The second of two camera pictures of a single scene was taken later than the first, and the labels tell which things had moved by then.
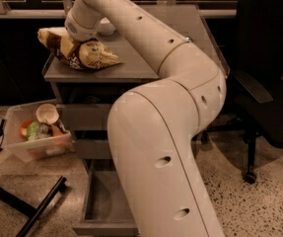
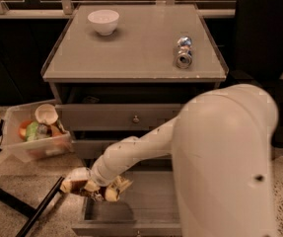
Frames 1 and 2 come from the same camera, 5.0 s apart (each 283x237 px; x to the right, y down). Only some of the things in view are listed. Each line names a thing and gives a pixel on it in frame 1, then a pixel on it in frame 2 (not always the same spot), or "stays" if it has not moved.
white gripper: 78,30 → 99,177
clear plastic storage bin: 36,129 stays
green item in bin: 33,130 stays
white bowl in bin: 47,113 stays
